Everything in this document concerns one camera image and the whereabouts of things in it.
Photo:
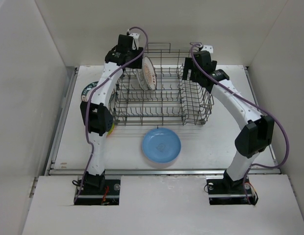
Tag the white plate with green rim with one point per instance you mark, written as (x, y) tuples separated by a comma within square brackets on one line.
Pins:
[(85, 94)]

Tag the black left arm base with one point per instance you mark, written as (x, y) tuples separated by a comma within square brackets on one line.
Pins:
[(109, 195)]

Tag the grey wire dish rack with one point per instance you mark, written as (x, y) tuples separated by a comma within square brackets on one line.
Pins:
[(175, 101)]

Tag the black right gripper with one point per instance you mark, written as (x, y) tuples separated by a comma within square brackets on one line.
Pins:
[(189, 65)]

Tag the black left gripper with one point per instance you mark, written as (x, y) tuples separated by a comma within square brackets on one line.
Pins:
[(136, 64)]

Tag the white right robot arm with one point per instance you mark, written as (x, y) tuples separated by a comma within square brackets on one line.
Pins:
[(256, 130)]

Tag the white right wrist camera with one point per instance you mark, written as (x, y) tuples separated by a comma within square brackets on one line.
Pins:
[(208, 48)]

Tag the front aluminium rail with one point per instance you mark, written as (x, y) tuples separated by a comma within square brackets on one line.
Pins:
[(144, 172)]

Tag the white blue-rimmed plate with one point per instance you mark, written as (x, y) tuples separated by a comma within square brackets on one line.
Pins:
[(141, 79)]

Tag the patterned white plate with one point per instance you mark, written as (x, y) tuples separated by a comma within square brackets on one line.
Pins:
[(149, 73)]

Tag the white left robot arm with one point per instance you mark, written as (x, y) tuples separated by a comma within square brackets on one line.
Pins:
[(97, 119)]

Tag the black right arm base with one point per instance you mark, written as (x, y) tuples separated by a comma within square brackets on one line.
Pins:
[(220, 194)]

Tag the blue plate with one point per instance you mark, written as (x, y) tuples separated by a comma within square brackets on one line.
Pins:
[(161, 145)]

